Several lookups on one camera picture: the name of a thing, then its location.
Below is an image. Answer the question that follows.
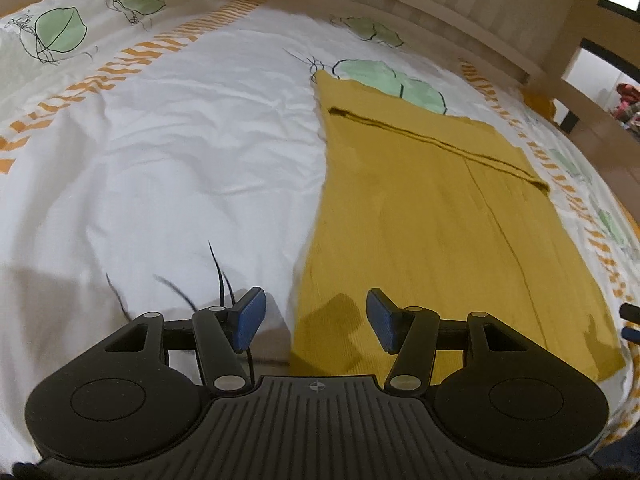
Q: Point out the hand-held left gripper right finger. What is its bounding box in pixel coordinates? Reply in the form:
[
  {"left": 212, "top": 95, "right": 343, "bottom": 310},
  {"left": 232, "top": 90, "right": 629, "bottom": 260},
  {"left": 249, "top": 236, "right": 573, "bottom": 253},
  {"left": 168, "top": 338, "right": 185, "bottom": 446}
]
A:
[{"left": 366, "top": 288, "right": 544, "bottom": 394}]

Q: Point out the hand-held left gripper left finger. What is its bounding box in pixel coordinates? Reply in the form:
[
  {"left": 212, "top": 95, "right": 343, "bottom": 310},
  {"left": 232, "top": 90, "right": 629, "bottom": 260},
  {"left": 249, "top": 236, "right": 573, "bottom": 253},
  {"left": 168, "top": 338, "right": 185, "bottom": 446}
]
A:
[{"left": 94, "top": 287, "right": 267, "bottom": 394}]

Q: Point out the pile of colourful clothes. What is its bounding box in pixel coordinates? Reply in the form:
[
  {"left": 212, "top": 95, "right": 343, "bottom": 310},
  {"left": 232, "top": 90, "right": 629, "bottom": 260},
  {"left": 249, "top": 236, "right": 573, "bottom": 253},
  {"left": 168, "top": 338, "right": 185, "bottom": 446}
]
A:
[{"left": 616, "top": 82, "right": 640, "bottom": 123}]

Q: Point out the wooden bed frame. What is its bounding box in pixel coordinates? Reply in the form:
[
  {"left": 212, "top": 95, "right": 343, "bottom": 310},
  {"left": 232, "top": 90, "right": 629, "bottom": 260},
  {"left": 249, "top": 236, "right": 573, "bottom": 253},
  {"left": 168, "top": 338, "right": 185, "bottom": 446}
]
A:
[{"left": 0, "top": 0, "right": 640, "bottom": 183}]

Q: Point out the white leaf-print bedsheet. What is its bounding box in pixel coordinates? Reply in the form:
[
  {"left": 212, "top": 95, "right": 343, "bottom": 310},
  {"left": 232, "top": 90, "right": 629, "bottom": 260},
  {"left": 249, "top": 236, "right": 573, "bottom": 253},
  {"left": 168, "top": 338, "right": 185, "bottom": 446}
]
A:
[{"left": 0, "top": 0, "right": 640, "bottom": 466}]

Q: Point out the dark cloth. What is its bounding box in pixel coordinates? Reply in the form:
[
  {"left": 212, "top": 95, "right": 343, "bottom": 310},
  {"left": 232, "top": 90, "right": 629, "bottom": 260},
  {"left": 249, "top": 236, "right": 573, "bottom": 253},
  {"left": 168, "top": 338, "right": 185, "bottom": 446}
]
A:
[{"left": 592, "top": 434, "right": 640, "bottom": 480}]

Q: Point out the mustard yellow knit sweater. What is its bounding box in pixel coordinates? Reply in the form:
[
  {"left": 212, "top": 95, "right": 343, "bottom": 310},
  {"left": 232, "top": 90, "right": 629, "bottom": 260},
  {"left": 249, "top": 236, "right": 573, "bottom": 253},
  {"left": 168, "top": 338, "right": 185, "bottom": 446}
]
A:
[{"left": 290, "top": 70, "right": 626, "bottom": 382}]

